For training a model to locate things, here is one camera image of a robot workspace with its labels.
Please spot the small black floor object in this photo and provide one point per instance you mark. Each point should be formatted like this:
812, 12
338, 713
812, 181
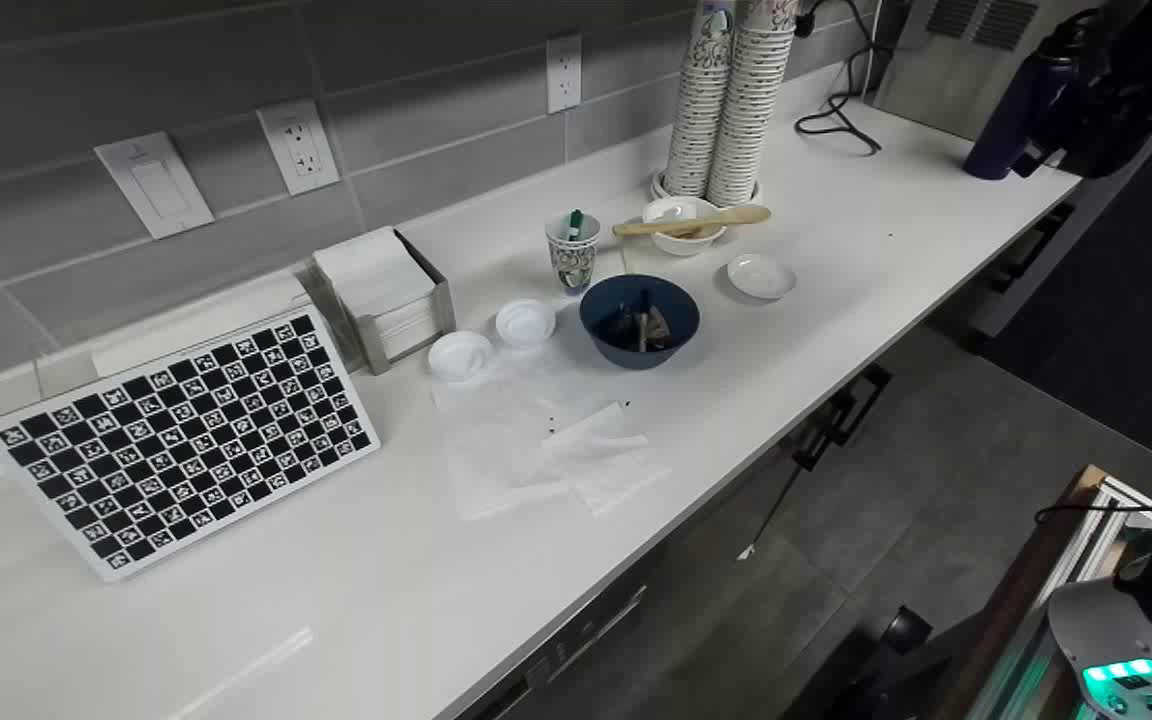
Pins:
903, 630

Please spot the white double wall outlet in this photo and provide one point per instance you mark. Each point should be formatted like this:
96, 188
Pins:
299, 145

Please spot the dark blue bottle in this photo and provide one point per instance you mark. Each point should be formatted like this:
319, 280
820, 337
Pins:
1001, 124

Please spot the clear plastic sheet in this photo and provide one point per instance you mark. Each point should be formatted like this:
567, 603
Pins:
539, 444

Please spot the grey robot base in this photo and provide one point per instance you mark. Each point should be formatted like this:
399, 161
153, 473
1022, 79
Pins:
1136, 626

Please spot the white napkin box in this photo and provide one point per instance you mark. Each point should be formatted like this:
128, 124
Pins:
388, 314

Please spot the shorter paper cup stack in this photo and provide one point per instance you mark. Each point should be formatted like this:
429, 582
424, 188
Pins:
696, 94

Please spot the black white calibration checkerboard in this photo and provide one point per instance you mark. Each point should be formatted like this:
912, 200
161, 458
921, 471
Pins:
179, 433

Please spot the round white cup tray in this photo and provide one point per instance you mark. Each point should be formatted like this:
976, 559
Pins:
659, 188

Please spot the brown sachet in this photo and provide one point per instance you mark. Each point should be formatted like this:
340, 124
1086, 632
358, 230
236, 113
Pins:
643, 326

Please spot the aluminium frame rail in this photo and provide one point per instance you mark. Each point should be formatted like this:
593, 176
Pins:
1108, 533

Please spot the green capped marker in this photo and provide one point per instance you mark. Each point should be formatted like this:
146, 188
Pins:
577, 221

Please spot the dark blue bowl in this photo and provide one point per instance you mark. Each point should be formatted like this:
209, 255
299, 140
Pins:
602, 341

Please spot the white single wall outlet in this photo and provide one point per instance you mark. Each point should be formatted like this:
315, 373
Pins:
562, 74

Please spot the small white saucer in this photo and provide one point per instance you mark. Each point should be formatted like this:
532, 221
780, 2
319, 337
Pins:
758, 276

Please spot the wooden cooking spoon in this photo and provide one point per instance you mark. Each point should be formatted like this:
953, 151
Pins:
696, 221

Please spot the wooden board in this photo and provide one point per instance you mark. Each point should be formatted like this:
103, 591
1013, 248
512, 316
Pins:
1019, 585

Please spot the round white plastic lid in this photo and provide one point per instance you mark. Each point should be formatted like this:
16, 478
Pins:
457, 359
524, 323

